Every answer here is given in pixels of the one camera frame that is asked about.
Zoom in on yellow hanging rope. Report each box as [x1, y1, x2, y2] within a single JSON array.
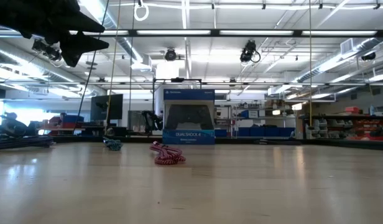
[[104, 0, 122, 135]]

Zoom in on long black hanging cable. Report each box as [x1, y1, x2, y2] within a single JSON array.
[[72, 0, 111, 135]]

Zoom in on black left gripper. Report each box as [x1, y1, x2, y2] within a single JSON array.
[[0, 0, 110, 68]]

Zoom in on dark shelf with red bins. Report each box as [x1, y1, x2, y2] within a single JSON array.
[[298, 106, 383, 141]]

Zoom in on black monitor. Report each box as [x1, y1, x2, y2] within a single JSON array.
[[90, 93, 124, 122]]

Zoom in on black camera on mount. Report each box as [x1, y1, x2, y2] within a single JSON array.
[[164, 47, 178, 62], [31, 39, 64, 62], [239, 39, 262, 64]]

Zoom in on thin dark hanging cord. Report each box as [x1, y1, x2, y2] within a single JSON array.
[[128, 0, 136, 129]]

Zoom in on teal braided USB-C cable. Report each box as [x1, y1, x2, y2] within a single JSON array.
[[103, 136, 124, 152]]

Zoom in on shelf with blue bins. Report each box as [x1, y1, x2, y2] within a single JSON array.
[[215, 104, 297, 139]]

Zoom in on white looped cable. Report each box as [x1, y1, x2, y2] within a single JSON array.
[[133, 0, 150, 22]]

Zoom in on blue DualShock 4 controller box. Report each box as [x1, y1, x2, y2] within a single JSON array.
[[162, 88, 216, 146]]

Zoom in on red white braided USB-C cable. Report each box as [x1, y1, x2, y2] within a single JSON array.
[[149, 141, 187, 166]]

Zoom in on black overhead bar with lights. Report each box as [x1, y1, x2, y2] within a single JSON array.
[[0, 28, 383, 39]]

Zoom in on black table frame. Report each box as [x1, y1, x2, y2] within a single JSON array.
[[53, 135, 383, 152]]

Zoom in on red and blue cart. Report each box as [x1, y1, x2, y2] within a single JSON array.
[[47, 113, 85, 136]]

